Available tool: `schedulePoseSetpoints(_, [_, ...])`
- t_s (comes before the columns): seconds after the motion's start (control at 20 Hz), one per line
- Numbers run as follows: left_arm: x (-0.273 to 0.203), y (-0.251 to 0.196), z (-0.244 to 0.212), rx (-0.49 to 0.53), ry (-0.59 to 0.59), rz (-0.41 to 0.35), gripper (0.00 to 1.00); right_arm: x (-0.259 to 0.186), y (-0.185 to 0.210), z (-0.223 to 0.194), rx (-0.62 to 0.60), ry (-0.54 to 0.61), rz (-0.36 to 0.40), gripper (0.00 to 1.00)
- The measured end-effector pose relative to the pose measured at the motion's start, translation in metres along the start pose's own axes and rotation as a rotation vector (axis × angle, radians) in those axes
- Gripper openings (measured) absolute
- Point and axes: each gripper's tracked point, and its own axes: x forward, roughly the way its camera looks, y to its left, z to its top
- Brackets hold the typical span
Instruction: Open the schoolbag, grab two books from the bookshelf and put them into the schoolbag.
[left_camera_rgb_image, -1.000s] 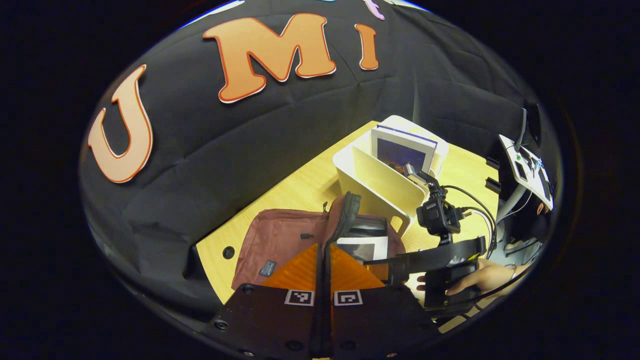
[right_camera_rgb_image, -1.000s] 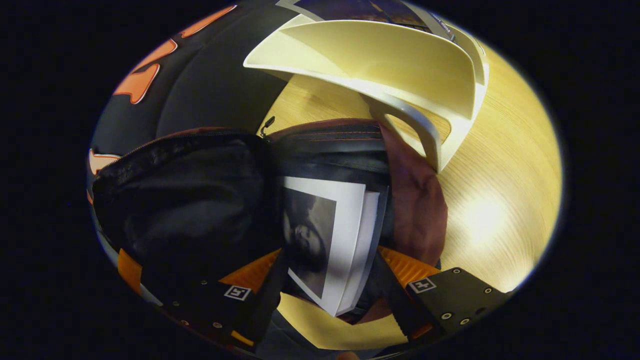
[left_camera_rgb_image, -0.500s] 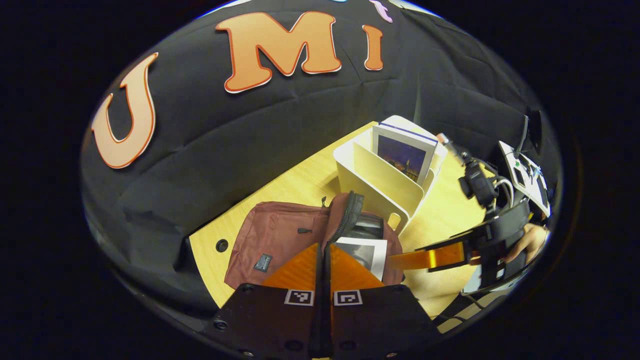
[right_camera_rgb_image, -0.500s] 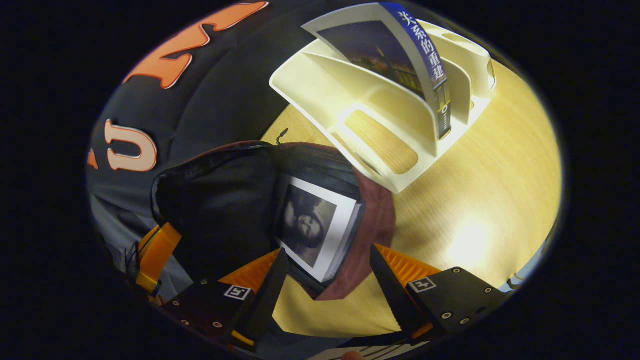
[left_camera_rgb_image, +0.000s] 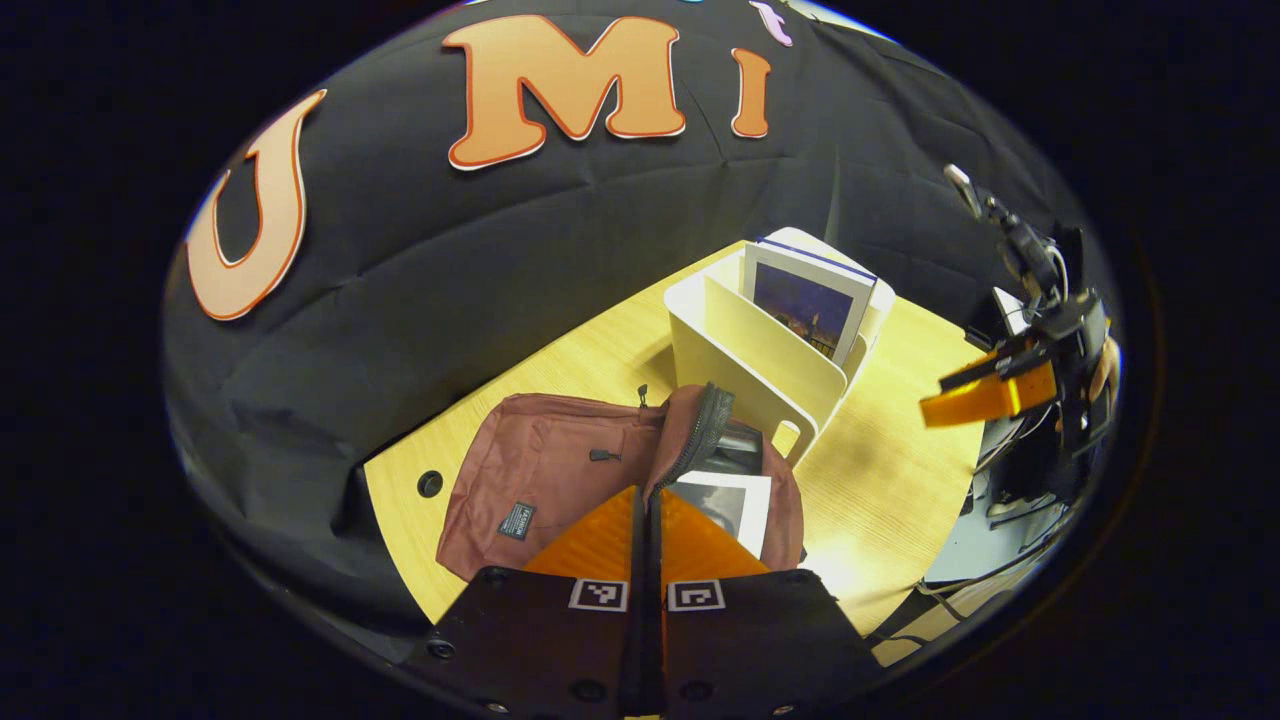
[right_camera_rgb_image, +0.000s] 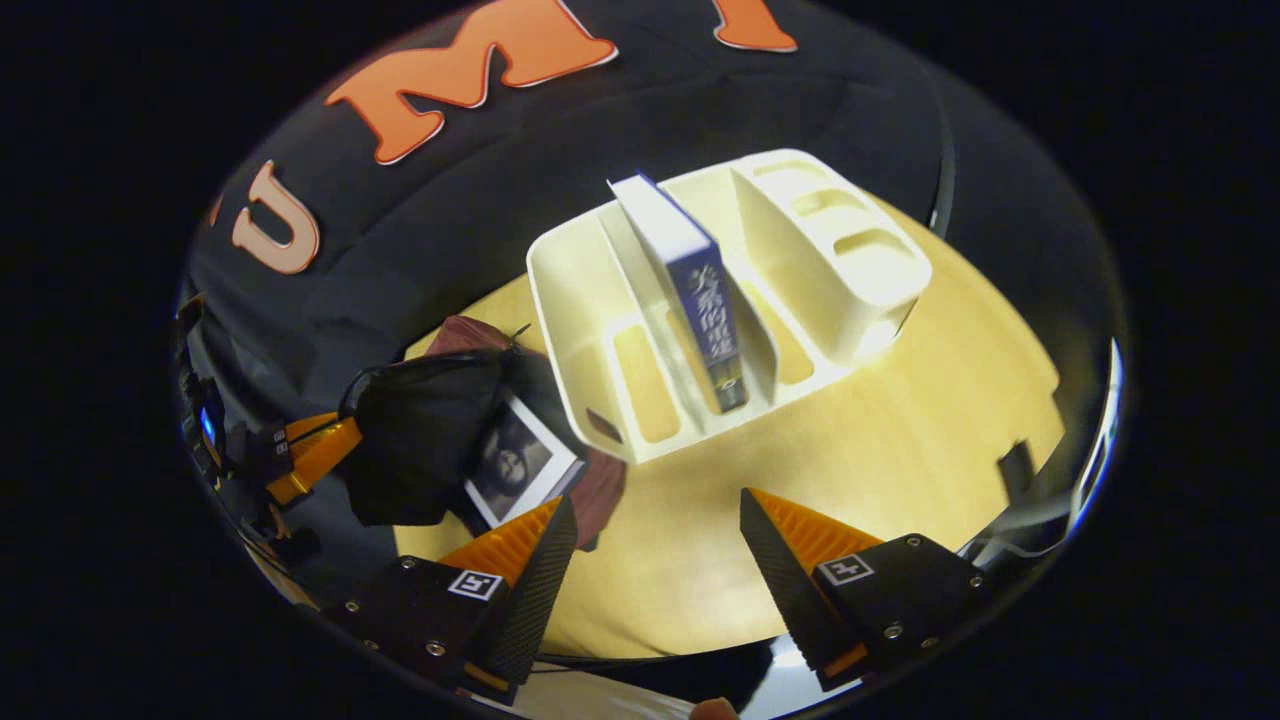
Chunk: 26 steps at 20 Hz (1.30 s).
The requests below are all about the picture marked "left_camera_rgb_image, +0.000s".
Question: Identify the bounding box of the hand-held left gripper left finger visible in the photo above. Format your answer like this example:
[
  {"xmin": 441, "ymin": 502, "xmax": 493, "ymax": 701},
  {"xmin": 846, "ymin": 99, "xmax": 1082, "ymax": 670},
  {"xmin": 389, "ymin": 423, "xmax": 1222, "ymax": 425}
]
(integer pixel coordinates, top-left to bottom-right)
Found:
[{"xmin": 425, "ymin": 487, "xmax": 651, "ymax": 717}]

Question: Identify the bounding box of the black backdrop cloth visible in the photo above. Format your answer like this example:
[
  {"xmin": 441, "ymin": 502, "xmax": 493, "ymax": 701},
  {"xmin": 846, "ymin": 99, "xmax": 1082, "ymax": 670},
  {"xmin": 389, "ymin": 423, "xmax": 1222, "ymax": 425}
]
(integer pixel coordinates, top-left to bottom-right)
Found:
[{"xmin": 160, "ymin": 0, "xmax": 1081, "ymax": 641}]

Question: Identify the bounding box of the white side table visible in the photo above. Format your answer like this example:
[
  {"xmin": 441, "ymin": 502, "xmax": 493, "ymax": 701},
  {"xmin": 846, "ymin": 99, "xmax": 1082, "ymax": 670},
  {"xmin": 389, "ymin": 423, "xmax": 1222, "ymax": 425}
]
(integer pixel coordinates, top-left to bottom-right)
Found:
[{"xmin": 990, "ymin": 285, "xmax": 1036, "ymax": 341}]

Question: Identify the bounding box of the portrait cover book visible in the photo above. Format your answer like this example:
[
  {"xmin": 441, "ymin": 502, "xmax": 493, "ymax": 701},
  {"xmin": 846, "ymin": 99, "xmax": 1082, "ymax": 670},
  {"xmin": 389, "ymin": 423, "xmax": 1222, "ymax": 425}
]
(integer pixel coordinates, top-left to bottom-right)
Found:
[{"xmin": 668, "ymin": 470, "xmax": 773, "ymax": 559}]

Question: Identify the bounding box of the white plastic bookshelf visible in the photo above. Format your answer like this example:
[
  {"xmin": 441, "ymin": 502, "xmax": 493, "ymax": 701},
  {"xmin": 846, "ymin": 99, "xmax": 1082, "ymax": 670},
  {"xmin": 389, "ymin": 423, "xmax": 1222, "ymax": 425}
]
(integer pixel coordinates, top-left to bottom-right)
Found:
[{"xmin": 664, "ymin": 227, "xmax": 898, "ymax": 468}]

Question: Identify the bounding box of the maroon schoolbag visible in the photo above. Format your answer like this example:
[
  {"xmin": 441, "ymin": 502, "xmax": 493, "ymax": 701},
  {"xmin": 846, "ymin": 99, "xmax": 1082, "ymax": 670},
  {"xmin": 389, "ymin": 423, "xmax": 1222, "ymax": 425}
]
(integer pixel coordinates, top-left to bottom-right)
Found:
[{"xmin": 436, "ymin": 383, "xmax": 806, "ymax": 583}]

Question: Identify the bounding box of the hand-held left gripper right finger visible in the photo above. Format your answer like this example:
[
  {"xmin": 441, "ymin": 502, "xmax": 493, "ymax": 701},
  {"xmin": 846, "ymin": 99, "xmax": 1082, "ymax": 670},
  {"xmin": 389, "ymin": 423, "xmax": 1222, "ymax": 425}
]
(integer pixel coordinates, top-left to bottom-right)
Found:
[{"xmin": 650, "ymin": 487, "xmax": 886, "ymax": 717}]

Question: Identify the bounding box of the blue cover book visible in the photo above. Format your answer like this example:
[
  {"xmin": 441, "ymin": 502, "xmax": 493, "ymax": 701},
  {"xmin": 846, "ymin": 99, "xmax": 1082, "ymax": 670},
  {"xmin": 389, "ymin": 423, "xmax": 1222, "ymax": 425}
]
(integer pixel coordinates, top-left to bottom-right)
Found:
[{"xmin": 742, "ymin": 237, "xmax": 879, "ymax": 368}]

